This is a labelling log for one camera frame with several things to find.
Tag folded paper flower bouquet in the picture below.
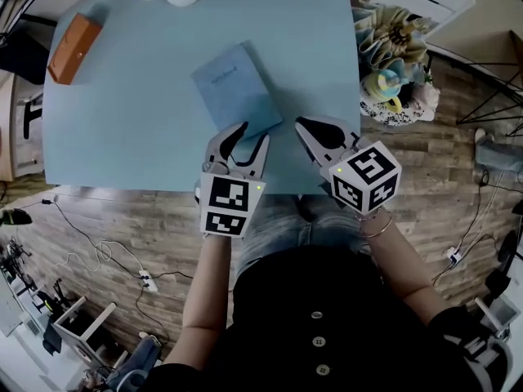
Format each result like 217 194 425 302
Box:
351 2 435 86

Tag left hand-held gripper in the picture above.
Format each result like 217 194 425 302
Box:
199 121 271 239

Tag brown table with black legs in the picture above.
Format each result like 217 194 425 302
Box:
455 29 523 139

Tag light wooden desk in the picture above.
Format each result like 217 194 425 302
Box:
0 75 16 181

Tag person's black top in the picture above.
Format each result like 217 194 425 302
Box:
138 246 514 392

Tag person's left forearm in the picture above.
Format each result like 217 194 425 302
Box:
161 234 235 372

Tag orange rectangular box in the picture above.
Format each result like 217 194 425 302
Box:
47 12 104 87

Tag black power cable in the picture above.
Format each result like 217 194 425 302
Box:
42 199 145 279
150 270 194 282

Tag pink plush toy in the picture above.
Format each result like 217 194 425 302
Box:
408 82 442 116

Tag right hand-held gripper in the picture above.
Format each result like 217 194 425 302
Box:
294 115 402 215

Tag person's grey jeans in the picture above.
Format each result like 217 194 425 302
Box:
235 194 371 279

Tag light blue notebook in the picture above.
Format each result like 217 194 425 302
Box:
190 41 284 140

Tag white side table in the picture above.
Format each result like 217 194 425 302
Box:
52 296 118 368

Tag person's right forearm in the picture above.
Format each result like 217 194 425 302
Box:
358 208 451 327

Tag gold bracelet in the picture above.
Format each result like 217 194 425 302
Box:
355 212 395 240

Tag light blue table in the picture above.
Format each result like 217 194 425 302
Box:
42 0 363 196

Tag yellow handled pastel cup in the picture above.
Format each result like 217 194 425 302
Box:
360 69 404 114

